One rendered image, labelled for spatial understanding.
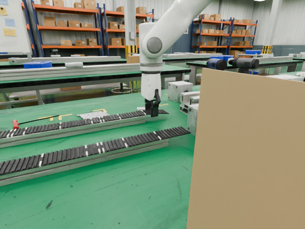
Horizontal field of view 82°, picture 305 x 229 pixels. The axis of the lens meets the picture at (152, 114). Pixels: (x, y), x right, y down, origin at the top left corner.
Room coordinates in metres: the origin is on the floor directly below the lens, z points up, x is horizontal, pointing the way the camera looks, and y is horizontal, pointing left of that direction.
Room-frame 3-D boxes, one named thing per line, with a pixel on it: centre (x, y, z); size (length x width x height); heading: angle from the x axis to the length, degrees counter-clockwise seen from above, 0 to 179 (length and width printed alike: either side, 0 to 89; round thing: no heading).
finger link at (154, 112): (0.64, -0.01, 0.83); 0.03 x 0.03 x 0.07; 24
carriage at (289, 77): (0.99, -0.74, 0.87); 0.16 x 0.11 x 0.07; 114
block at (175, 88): (0.95, -0.16, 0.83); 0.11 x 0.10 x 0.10; 30
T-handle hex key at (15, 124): (0.64, 0.46, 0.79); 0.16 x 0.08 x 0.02; 129
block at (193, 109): (0.53, -0.19, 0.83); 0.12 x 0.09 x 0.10; 24
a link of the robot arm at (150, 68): (0.68, 0.01, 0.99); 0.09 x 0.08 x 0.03; 24
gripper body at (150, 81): (0.67, 0.00, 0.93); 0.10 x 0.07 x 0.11; 24
